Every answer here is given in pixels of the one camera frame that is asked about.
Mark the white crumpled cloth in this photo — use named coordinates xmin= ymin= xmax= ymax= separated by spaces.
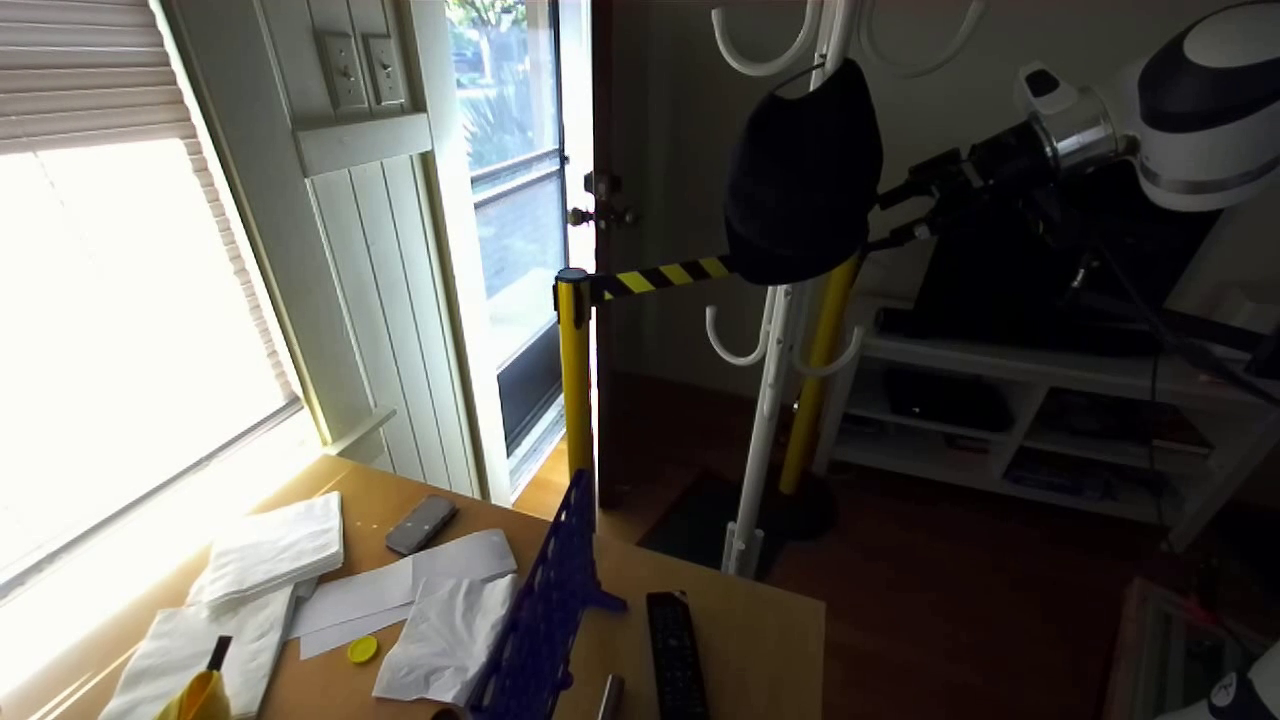
xmin=98 ymin=586 xmax=291 ymax=720

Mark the yellow game disc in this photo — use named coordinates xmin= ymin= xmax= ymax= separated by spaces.
xmin=343 ymin=637 xmax=381 ymax=666

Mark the white folded cloth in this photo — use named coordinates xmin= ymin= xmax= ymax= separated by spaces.
xmin=191 ymin=490 xmax=343 ymax=608

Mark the yellow black barrier belt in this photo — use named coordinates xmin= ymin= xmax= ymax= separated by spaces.
xmin=586 ymin=255 xmax=730 ymax=303

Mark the black television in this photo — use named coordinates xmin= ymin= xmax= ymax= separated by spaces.
xmin=881 ymin=164 xmax=1215 ymax=354

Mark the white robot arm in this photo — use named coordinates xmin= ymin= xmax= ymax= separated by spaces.
xmin=912 ymin=0 xmax=1280 ymax=211

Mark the blue connect four grid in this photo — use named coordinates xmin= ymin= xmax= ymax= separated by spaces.
xmin=464 ymin=470 xmax=624 ymax=720

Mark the white tv shelf unit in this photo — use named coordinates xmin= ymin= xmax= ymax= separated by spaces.
xmin=818 ymin=320 xmax=1280 ymax=546

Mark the white coat rack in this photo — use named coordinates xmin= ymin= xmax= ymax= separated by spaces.
xmin=699 ymin=0 xmax=990 ymax=585

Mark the black tv remote control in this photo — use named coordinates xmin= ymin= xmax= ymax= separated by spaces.
xmin=649 ymin=590 xmax=706 ymax=720

